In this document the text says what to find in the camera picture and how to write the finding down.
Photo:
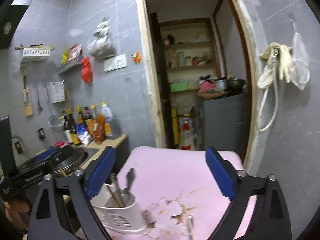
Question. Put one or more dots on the large oil jug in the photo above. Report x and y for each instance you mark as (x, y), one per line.
(112, 129)

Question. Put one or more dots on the shiny steel spoon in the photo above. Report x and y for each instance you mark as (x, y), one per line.
(126, 194)

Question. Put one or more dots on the white utensil holder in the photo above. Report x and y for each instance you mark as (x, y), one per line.
(127, 220)

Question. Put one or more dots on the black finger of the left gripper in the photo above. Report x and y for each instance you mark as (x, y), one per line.
(54, 156)

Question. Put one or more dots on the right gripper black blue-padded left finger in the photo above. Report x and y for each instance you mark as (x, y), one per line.
(59, 199)

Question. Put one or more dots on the green box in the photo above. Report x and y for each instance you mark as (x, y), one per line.
(178, 87)

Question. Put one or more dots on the black wok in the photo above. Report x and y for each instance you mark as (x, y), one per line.
(234, 83)

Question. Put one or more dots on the red plastic bag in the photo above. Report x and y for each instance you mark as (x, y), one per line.
(86, 72)

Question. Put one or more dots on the white rubber glove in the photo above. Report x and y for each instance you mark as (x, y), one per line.
(278, 61)

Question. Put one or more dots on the steel knife handle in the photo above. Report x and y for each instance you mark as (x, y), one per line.
(190, 227)

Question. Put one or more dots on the person's hand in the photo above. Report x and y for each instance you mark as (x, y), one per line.
(13, 209)

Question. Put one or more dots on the pink floral table cloth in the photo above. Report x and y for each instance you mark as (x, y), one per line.
(171, 186)

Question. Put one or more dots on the clear plastic bag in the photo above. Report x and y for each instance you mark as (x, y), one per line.
(300, 70)

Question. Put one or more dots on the wooden storage shelf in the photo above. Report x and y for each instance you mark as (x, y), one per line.
(190, 51)

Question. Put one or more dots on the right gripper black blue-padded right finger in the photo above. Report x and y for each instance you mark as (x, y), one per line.
(270, 216)

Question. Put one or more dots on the yellow cylinder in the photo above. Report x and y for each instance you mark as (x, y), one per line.
(175, 126)

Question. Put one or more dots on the grey cabinet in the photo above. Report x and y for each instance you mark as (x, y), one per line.
(224, 122)

